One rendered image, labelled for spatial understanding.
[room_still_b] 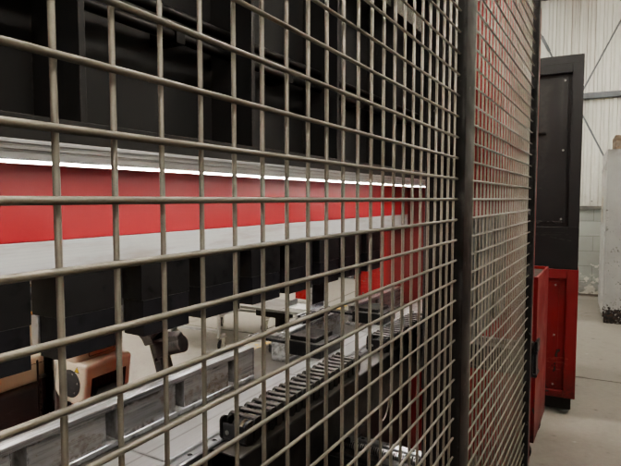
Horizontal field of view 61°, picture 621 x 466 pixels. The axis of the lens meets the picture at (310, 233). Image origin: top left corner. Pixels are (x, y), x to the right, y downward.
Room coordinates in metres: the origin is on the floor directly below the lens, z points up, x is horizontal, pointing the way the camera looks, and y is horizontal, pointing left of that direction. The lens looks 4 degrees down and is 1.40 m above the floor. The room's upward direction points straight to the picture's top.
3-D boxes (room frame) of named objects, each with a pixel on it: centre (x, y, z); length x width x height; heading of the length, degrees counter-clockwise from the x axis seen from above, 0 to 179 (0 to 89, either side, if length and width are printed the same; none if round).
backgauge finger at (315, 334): (1.45, 0.06, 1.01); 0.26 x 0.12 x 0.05; 60
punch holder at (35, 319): (1.05, 0.47, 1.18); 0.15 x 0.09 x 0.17; 150
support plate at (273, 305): (1.96, 0.11, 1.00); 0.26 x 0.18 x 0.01; 60
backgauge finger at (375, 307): (1.81, -0.15, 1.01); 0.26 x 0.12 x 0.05; 60
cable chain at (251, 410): (1.02, 0.02, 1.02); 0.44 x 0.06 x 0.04; 150
